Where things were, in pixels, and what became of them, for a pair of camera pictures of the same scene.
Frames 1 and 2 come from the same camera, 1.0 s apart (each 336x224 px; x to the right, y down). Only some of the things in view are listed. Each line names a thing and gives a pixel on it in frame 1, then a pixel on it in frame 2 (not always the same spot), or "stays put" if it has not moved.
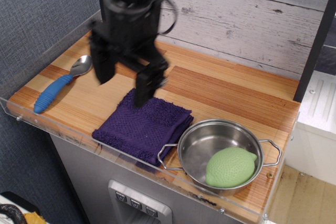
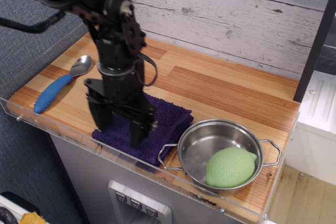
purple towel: [145, 133] stays put
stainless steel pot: [197, 141] stays put
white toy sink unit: [312, 150] stays put
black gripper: [128, 31] -> [121, 90]
